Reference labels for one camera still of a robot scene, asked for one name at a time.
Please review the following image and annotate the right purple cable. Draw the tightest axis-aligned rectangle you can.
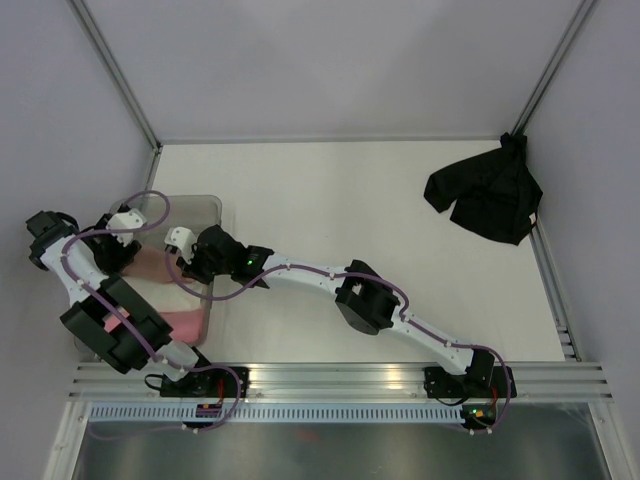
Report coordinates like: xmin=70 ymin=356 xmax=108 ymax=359
xmin=167 ymin=252 xmax=514 ymax=436

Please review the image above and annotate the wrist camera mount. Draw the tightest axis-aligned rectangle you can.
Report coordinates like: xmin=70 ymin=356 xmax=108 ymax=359
xmin=107 ymin=209 xmax=147 ymax=231
xmin=164 ymin=227 xmax=197 ymax=264

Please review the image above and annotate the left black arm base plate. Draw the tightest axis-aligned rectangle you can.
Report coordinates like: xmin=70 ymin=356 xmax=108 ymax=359
xmin=159 ymin=366 xmax=250 ymax=399

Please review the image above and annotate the white slotted cable duct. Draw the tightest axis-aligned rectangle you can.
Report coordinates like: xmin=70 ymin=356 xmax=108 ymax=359
xmin=89 ymin=402 xmax=495 ymax=425

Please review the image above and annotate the aluminium frame rail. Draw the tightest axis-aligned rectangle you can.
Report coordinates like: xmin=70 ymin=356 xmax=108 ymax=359
xmin=67 ymin=362 xmax=613 ymax=403

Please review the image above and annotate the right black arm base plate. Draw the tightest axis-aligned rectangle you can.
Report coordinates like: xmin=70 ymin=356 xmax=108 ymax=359
xmin=423 ymin=366 xmax=518 ymax=403

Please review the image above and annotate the dusty pink t-shirt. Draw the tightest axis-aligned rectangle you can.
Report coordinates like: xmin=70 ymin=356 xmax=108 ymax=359
xmin=122 ymin=245 xmax=194 ymax=284

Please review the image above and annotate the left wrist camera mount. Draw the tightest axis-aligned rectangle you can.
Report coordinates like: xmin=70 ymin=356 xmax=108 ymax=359
xmin=107 ymin=209 xmax=147 ymax=231

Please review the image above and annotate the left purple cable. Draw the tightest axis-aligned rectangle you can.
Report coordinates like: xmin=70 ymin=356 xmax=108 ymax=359
xmin=59 ymin=189 xmax=241 ymax=441

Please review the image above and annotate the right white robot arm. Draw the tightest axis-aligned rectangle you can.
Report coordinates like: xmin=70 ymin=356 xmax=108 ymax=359
xmin=164 ymin=225 xmax=496 ymax=395

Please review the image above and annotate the rolled white t-shirt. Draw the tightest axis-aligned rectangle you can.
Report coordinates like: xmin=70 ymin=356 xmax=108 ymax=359
xmin=124 ymin=277 xmax=206 ymax=314

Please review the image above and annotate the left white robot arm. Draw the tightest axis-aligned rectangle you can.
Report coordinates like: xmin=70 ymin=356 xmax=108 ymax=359
xmin=26 ymin=206 xmax=218 ymax=396

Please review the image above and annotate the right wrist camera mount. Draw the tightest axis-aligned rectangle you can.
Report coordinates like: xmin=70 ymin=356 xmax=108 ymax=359
xmin=164 ymin=227 xmax=197 ymax=264

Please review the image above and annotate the black t-shirt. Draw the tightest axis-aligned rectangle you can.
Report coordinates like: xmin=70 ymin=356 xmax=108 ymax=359
xmin=423 ymin=133 xmax=543 ymax=245

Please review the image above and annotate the clear plastic bin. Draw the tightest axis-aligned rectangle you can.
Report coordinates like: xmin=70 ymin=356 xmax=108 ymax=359
xmin=72 ymin=193 xmax=224 ymax=351

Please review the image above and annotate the purple cable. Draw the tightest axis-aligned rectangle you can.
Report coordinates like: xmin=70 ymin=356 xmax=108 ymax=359
xmin=59 ymin=189 xmax=241 ymax=441
xmin=167 ymin=252 xmax=514 ymax=436

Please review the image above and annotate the rolled bright pink t-shirt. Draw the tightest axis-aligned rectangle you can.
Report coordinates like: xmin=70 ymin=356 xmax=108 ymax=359
xmin=104 ymin=309 xmax=209 ymax=346

